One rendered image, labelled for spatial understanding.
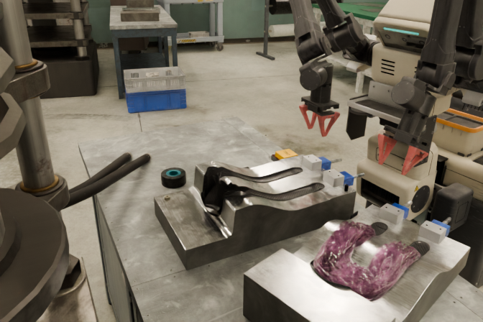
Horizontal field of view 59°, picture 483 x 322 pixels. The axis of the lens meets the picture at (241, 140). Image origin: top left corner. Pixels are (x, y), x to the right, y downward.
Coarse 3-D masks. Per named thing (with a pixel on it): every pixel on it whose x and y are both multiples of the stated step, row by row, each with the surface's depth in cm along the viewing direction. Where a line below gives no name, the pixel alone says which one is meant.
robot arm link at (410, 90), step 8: (448, 72) 100; (400, 80) 100; (408, 80) 98; (416, 80) 97; (448, 80) 100; (392, 88) 101; (400, 88) 99; (408, 88) 98; (416, 88) 98; (424, 88) 100; (432, 88) 101; (440, 88) 101; (448, 88) 102; (392, 96) 100; (400, 96) 99; (408, 96) 97; (416, 96) 98; (424, 96) 100; (400, 104) 99; (408, 104) 98; (416, 104) 99
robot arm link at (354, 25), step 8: (320, 0) 136; (328, 0) 135; (320, 8) 137; (328, 8) 136; (336, 8) 136; (328, 16) 137; (336, 16) 136; (344, 16) 138; (352, 16) 138; (328, 24) 139; (336, 24) 138; (352, 24) 136; (328, 32) 141; (352, 32) 136; (360, 32) 139; (328, 40) 141; (360, 40) 138; (336, 48) 141
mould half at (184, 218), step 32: (288, 160) 133; (192, 192) 121; (320, 192) 116; (352, 192) 116; (192, 224) 106; (224, 224) 105; (256, 224) 104; (288, 224) 109; (320, 224) 115; (192, 256) 99; (224, 256) 103
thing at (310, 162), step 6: (306, 156) 130; (312, 156) 130; (306, 162) 129; (312, 162) 126; (318, 162) 127; (324, 162) 129; (330, 162) 130; (312, 168) 127; (318, 168) 128; (324, 168) 130; (330, 168) 131
